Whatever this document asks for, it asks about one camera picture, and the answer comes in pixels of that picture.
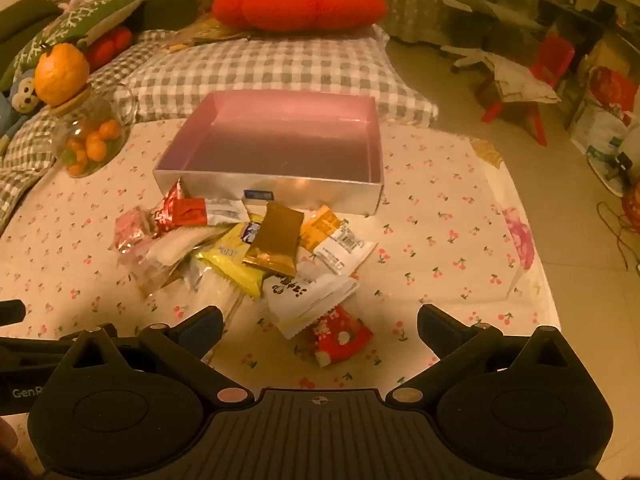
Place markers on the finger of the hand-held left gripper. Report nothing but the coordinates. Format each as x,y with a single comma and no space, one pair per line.
12,311

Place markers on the green snowflake cushion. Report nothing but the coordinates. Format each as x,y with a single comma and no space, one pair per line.
65,30

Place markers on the orange and white snack packet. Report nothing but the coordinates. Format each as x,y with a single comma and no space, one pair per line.
340,245

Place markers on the blue monkey plush toy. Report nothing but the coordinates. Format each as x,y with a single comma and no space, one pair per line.
22,95

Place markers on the white office chair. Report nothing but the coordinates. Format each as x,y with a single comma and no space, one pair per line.
475,5

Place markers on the grey checked blanket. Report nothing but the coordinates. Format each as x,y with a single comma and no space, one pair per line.
25,160

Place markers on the cherry print bed sheet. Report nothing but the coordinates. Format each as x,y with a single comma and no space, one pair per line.
440,210

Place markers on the red plastic chair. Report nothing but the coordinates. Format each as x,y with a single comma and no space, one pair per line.
552,60

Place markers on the pink and silver cardboard box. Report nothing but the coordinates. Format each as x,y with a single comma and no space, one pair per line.
270,145

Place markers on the pink clear snack packet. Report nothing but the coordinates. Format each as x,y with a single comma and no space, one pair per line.
131,230

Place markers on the red packet with white label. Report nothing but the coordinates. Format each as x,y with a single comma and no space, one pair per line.
192,211

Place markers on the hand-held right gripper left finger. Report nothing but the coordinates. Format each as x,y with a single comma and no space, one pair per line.
202,329

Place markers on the pile of small oranges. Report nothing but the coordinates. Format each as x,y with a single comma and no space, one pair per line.
92,145

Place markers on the white packet with black print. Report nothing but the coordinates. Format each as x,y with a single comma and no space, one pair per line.
300,300

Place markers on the small red plush cushion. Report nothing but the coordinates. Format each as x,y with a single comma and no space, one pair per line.
112,42

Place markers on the crumpled cloth on chair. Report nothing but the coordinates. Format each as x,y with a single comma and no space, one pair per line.
520,82

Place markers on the red packet with white flowers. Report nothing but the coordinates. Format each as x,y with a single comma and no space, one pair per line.
340,335

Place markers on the gold brown snack packet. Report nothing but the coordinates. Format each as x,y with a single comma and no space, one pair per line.
275,237

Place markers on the gold packets behind pillow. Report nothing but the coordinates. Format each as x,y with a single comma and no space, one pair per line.
210,30

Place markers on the large red plush cushion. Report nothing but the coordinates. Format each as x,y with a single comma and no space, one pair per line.
300,2

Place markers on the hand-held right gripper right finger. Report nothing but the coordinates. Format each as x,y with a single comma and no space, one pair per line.
431,325

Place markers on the yellow snack packet blue logo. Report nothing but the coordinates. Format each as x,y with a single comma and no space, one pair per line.
232,265

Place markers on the grey checked pillow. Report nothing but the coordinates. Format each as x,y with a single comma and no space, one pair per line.
280,65

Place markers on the white printed bag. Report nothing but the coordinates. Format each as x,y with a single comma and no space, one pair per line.
600,120

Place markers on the glass jar with orange-shaped lid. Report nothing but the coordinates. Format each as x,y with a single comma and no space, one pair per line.
60,72

